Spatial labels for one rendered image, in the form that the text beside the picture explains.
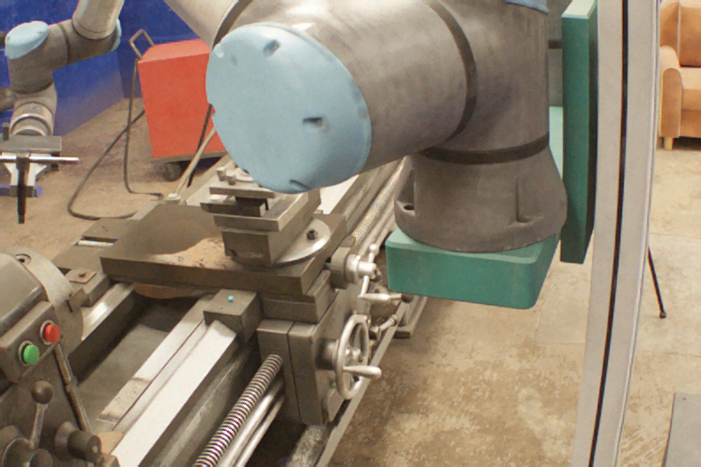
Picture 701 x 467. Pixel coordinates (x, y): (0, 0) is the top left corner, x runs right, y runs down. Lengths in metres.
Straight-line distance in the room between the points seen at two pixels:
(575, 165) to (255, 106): 0.40
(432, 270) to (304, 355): 1.09
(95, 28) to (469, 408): 1.89
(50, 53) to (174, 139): 3.35
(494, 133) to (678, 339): 2.56
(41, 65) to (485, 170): 1.02
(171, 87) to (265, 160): 4.13
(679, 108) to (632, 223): 4.08
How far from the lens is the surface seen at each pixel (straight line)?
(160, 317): 2.17
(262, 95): 0.65
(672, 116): 5.01
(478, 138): 0.77
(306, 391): 1.95
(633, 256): 0.95
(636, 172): 0.91
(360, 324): 1.97
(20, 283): 1.21
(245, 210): 1.81
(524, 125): 0.79
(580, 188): 0.92
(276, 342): 1.90
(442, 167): 0.80
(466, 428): 2.78
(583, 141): 0.90
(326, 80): 0.62
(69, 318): 1.51
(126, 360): 2.03
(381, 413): 2.86
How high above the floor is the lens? 1.82
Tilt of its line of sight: 27 degrees down
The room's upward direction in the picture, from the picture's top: 6 degrees counter-clockwise
